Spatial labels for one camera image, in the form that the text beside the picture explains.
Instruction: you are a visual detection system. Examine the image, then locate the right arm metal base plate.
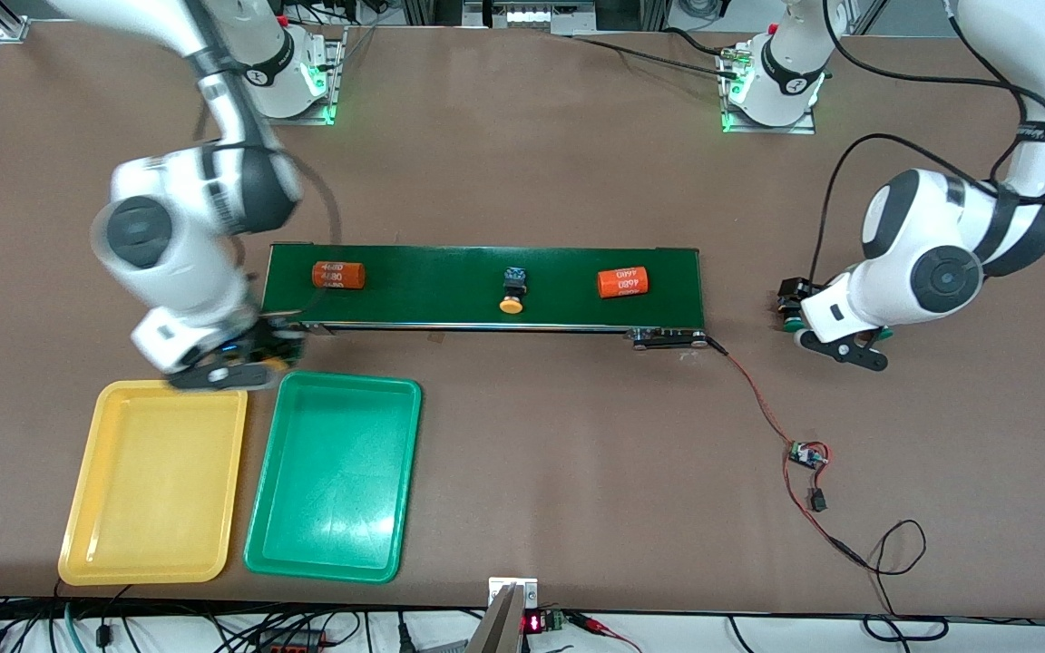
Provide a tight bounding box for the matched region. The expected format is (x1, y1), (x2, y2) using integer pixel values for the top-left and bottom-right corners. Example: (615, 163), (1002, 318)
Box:
(241, 27), (347, 126)

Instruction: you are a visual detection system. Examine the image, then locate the yellow mushroom push button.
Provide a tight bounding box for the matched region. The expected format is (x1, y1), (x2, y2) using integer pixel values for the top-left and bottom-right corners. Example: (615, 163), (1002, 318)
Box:
(259, 337), (308, 373)
(498, 267), (528, 316)

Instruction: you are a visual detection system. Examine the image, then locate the grey metal bar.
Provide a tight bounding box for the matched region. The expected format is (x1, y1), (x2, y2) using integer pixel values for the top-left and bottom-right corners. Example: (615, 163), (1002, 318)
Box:
(466, 585), (528, 653)

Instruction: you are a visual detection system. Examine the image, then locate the yellow plastic tray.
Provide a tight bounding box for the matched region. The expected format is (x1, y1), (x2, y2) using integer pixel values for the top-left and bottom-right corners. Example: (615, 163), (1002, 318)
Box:
(58, 379), (249, 586)

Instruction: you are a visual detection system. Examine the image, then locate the black table cable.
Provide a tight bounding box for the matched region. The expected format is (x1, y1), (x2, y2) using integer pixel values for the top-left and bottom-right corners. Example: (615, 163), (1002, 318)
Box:
(568, 34), (741, 81)

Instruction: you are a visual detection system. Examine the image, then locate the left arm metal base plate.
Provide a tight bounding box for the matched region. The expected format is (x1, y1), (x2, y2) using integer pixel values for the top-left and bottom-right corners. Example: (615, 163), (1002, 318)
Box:
(720, 45), (818, 135)

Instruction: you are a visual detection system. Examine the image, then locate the aluminium frame rack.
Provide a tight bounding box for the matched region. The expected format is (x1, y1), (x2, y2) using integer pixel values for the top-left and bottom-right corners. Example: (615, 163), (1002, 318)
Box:
(400, 0), (669, 37)

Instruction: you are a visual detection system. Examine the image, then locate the red black power wire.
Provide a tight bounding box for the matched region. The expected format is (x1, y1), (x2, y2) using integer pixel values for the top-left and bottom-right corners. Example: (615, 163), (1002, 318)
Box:
(704, 336), (927, 618)

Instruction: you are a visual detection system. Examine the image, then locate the silver metal bracket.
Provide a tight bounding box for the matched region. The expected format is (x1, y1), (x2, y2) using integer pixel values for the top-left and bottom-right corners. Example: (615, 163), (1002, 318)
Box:
(488, 577), (539, 607)

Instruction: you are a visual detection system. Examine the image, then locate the green conveyor belt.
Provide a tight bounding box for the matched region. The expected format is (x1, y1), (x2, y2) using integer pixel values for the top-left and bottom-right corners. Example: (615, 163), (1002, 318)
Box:
(257, 242), (709, 351)

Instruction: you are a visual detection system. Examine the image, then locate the orange printed cylinder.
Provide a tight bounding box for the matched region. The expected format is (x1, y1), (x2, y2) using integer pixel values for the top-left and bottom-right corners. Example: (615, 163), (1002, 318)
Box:
(596, 266), (650, 299)
(311, 261), (366, 291)

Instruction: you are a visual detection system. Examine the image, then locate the orange connector block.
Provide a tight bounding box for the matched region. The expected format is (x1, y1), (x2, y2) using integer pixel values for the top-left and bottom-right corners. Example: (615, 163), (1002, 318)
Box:
(255, 629), (326, 653)

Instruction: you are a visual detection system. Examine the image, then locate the red clip lead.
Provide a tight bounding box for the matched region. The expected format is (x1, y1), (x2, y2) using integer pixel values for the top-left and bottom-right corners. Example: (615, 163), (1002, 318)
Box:
(568, 612), (643, 653)

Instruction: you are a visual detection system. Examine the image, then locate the green plastic tray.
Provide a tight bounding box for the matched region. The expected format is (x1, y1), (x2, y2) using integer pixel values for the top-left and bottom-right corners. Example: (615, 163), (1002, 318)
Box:
(243, 370), (424, 584)

